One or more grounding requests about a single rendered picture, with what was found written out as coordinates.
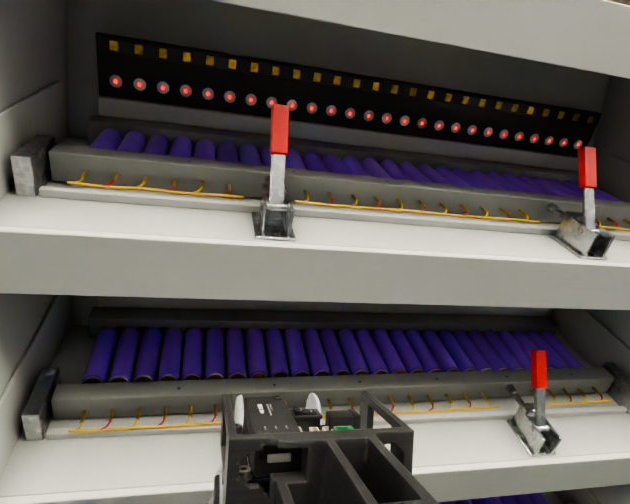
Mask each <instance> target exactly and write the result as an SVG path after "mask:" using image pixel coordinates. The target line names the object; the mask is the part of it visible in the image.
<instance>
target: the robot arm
mask: <svg viewBox="0 0 630 504"><path fill-rule="evenodd" d="M374 411H376V412H377V413H378V414H379V415H380V416H381V417H382V418H383V419H384V420H385V421H386V422H387V423H389V424H390V425H391V428H373V421H374ZM322 418H323V416H322V415H321V406H320V401H319V399H318V397H317V396H316V395H315V394H314V393H310V394H309V396H308V399H307V403H306V408H305V409H304V408H299V407H294V406H293V410H289V409H288V407H287V405H286V403H285V401H284V399H283V397H282V396H280V395H274V396H273V397H247V398H245V399H244V406H243V397H242V395H239V396H238V397H237V399H236V404H235V416H233V410H232V405H231V399H230V394H229V393H228V394H223V400H222V418H221V437H220V447H221V459H222V464H221V466H220V467H219V469H218V470H217V472H216V474H215V477H214V491H213V495H212V498H211V499H210V501H209V502H208V503H207V504H439V503H438V502H437V501H436V500H435V499H434V498H433V497H432V495H431V494H430V493H429V492H428V491H427V490H426V489H425V488H424V487H423V486H422V485H421V484H420V483H419V482H418V481H417V479H416V478H415V477H414V476H413V475H412V466H413V445H414V430H413V429H412V428H410V427H409V426H408V425H407V424H406V423H405V422H403V421H402V420H401V419H400V418H399V417H397V416H396V415H395V414H394V413H393V412H392V411H390V410H389V409H388V408H387V407H386V406H384V405H383V404H382V403H381V402H380V401H379V400H377V399H376V398H375V397H374V396H373V395H371V394H370V393H369V392H368V391H367V390H361V394H360V414H358V413H357V412H356V411H355V410H354V409H348V410H340V411H326V418H325V425H322V420H321V419H322ZM385 444H390V451H389V450H388V448H387V447H386V446H385Z"/></svg>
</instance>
